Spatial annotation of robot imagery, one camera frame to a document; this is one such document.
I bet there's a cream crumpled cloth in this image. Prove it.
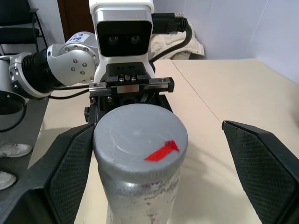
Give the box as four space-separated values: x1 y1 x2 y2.
149 20 205 62

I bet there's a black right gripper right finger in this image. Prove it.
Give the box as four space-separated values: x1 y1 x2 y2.
221 120 299 224

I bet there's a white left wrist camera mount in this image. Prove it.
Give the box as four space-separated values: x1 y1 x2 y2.
88 0 157 84

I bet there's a dark brown door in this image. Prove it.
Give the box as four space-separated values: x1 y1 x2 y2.
57 0 94 42

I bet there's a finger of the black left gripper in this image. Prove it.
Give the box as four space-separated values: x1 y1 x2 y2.
159 94 174 115
84 96 100 126

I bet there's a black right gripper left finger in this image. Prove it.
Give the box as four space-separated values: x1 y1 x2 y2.
0 123 96 224

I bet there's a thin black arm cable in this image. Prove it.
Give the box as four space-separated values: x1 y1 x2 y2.
0 84 91 133

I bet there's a thick black camera cable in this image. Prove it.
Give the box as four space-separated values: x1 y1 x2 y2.
149 12 195 63

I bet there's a black chair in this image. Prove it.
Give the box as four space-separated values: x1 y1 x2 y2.
0 0 49 56

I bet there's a silver-taped jar body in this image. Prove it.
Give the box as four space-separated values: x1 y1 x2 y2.
98 161 182 224

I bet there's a white sneaker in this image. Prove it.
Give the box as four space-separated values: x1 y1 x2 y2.
0 142 33 159
0 171 17 190

